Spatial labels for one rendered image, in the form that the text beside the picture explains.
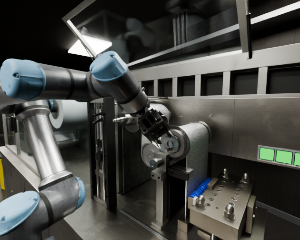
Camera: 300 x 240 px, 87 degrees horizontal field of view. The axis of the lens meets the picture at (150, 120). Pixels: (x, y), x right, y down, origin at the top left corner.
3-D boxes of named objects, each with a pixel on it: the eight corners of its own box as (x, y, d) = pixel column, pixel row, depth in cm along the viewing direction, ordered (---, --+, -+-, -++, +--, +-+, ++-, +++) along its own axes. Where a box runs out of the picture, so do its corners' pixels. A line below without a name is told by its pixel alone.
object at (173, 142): (180, 137, 62) (177, 155, 63) (182, 136, 63) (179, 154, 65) (164, 133, 66) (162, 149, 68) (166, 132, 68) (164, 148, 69)
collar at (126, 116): (118, 125, 79) (118, 113, 78) (127, 124, 84) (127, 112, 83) (127, 126, 75) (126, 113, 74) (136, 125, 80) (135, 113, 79)
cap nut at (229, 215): (222, 217, 54) (222, 205, 53) (225, 211, 57) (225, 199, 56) (234, 222, 52) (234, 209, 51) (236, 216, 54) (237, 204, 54)
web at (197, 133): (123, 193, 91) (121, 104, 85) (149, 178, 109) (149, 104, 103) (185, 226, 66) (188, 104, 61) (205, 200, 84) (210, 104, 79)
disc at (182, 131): (158, 156, 72) (158, 124, 70) (159, 156, 72) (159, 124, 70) (189, 164, 62) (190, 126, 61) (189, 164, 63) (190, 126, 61)
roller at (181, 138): (160, 154, 70) (160, 128, 68) (187, 143, 89) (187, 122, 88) (184, 160, 62) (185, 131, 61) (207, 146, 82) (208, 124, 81)
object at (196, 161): (185, 200, 65) (186, 156, 63) (205, 179, 83) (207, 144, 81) (186, 200, 65) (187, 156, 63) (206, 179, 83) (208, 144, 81)
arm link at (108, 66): (95, 55, 40) (120, 43, 36) (121, 87, 47) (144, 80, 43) (79, 75, 36) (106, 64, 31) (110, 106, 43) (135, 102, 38)
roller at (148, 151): (140, 164, 78) (140, 140, 77) (168, 152, 98) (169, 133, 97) (160, 171, 71) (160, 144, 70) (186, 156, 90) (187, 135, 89)
